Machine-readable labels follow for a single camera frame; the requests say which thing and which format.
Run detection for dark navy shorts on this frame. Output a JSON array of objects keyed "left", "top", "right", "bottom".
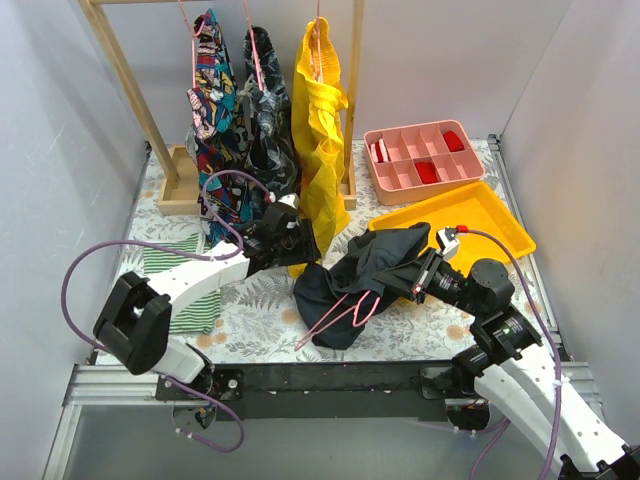
[{"left": 293, "top": 222, "right": 431, "bottom": 350}]

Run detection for pink wire hanger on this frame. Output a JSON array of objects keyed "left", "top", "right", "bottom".
[{"left": 294, "top": 290, "right": 381, "bottom": 351}]

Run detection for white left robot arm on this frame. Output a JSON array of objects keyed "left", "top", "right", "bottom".
[{"left": 93, "top": 202, "right": 321, "bottom": 400}]

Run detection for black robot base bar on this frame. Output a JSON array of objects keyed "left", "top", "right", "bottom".
[{"left": 198, "top": 360, "right": 491, "bottom": 431}]

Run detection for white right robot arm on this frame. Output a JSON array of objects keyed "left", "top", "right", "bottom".
[{"left": 412, "top": 248, "right": 639, "bottom": 479}]

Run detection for colourful comic print shorts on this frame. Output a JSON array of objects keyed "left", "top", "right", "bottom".
[{"left": 185, "top": 9, "right": 253, "bottom": 244}]

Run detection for black floral print shorts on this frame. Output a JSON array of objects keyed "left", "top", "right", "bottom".
[{"left": 243, "top": 26, "right": 301, "bottom": 195}]

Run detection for yellow shorts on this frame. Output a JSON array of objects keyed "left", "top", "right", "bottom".
[{"left": 291, "top": 17, "right": 350, "bottom": 254}]

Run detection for pink hanger under floral shorts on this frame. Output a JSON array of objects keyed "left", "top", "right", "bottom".
[{"left": 242, "top": 0, "right": 264, "bottom": 92}]

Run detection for pink hanger under yellow shorts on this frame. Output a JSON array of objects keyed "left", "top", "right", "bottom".
[{"left": 314, "top": 0, "right": 324, "bottom": 83}]

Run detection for yellow plastic tray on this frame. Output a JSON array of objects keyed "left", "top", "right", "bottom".
[{"left": 368, "top": 181, "right": 536, "bottom": 259}]

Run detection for red rolled cloth front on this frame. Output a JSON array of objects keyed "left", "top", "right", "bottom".
[{"left": 414, "top": 161, "right": 440, "bottom": 185}]

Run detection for floral patterned table mat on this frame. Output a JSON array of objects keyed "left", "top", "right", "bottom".
[{"left": 128, "top": 139, "right": 560, "bottom": 364}]

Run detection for pink compartment organizer box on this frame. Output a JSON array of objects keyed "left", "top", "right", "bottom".
[{"left": 364, "top": 120, "right": 485, "bottom": 206}]

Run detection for red rolled cloth back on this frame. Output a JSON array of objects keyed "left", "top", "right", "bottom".
[{"left": 442, "top": 130, "right": 465, "bottom": 153}]

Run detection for red white rolled cloth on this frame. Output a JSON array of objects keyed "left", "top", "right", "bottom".
[{"left": 369, "top": 138, "right": 391, "bottom": 164}]

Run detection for green white striped cloth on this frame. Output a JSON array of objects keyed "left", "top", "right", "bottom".
[{"left": 143, "top": 233, "right": 222, "bottom": 334}]

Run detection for wooden clothes rack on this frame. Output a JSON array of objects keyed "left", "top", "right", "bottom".
[{"left": 79, "top": 0, "right": 365, "bottom": 215}]

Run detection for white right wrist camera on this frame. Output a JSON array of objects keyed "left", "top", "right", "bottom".
[{"left": 436, "top": 227, "right": 466, "bottom": 261}]

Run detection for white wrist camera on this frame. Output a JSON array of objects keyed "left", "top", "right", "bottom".
[
  {"left": 436, "top": 227, "right": 466, "bottom": 261},
  {"left": 269, "top": 192, "right": 300, "bottom": 210}
]

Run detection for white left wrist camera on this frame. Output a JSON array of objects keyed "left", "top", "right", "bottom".
[{"left": 269, "top": 192, "right": 300, "bottom": 210}]

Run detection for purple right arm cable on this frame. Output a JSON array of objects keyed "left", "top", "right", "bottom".
[{"left": 459, "top": 227, "right": 569, "bottom": 480}]

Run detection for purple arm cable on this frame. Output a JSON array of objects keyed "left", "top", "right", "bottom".
[
  {"left": 459, "top": 227, "right": 569, "bottom": 480},
  {"left": 60, "top": 169, "right": 276, "bottom": 454}
]

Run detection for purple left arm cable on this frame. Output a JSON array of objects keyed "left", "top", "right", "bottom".
[{"left": 60, "top": 169, "right": 276, "bottom": 454}]

